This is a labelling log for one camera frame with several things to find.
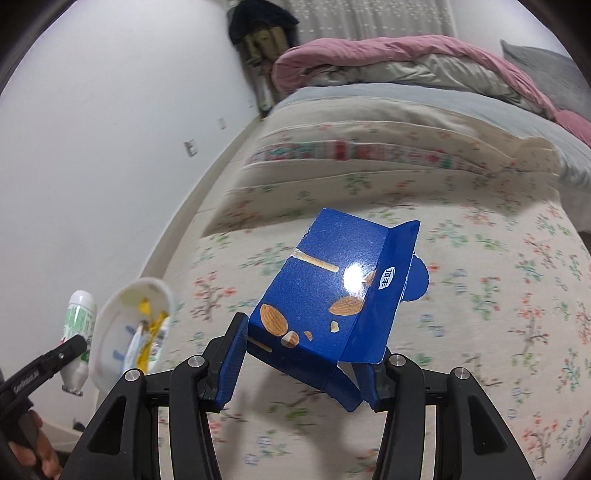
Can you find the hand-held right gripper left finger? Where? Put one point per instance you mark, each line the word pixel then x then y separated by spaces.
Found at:
pixel 233 364

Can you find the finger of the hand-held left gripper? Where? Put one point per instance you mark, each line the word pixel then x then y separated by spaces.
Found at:
pixel 41 369

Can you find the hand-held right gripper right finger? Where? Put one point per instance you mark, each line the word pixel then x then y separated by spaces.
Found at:
pixel 385 392

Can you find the white bottle green label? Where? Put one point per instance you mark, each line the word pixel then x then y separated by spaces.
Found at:
pixel 78 318

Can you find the yellow packet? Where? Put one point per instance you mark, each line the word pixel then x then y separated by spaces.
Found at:
pixel 154 344

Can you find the white bin with coloured spots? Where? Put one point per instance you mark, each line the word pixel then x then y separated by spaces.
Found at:
pixel 111 323

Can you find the blue carton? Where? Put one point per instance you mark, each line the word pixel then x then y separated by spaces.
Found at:
pixel 323 277

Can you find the person's left hand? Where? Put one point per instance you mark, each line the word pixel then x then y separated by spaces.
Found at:
pixel 41 454

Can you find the floral beige bed cover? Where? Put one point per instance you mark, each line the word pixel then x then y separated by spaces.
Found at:
pixel 461 323

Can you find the wooden rack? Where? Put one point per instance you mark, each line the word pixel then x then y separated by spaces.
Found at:
pixel 263 69

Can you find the grey bed sheet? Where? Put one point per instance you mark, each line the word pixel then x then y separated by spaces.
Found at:
pixel 369 94

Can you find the pink pillow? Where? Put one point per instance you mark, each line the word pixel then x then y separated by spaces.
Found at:
pixel 577 124

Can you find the pink and grey quilt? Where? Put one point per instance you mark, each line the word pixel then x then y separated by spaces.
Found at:
pixel 369 50

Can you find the dark hanging clothes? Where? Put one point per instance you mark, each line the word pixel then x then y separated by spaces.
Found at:
pixel 258 18

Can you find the grey pillow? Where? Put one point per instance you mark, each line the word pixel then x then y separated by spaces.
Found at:
pixel 545 64

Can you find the white dotted curtain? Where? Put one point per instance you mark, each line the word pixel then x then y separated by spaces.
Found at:
pixel 369 18

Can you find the white wall socket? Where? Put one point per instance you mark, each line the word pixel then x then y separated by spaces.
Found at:
pixel 190 147

